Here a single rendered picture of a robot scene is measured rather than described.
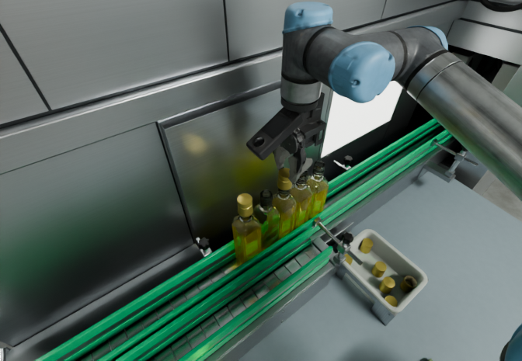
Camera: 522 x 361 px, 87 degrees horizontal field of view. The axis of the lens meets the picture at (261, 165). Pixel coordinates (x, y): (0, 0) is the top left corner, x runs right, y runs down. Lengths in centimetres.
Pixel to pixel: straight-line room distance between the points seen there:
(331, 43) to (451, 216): 102
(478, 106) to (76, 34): 55
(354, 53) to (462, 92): 15
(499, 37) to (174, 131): 114
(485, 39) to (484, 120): 91
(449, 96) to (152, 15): 45
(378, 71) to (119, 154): 47
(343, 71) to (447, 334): 84
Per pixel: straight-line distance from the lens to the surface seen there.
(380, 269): 97
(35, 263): 74
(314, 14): 46
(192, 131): 58
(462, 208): 137
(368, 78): 39
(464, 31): 136
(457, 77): 47
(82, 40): 51
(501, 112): 45
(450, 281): 113
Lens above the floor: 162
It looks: 43 degrees down
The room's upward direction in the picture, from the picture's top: straight up
